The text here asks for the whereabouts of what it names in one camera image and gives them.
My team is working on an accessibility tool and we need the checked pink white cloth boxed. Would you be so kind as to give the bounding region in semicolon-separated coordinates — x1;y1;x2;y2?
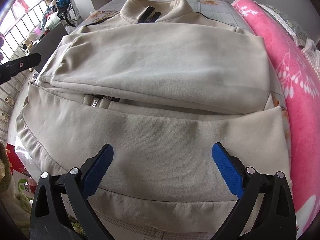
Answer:
302;38;320;78

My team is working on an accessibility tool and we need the bicycle wheel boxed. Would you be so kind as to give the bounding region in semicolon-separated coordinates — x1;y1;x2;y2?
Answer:
62;3;77;27

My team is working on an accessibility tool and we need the cream zip jacket black trim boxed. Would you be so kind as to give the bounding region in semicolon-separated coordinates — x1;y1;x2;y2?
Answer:
15;0;294;234

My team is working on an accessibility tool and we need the lace trimmed grey pillow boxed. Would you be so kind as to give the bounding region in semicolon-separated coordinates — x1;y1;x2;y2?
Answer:
259;4;308;47

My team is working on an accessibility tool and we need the dark grey board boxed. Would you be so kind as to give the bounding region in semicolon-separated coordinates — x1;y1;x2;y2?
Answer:
30;23;68;72

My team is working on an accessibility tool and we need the pink floral blanket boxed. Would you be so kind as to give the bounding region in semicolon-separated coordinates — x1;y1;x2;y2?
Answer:
232;0;319;237

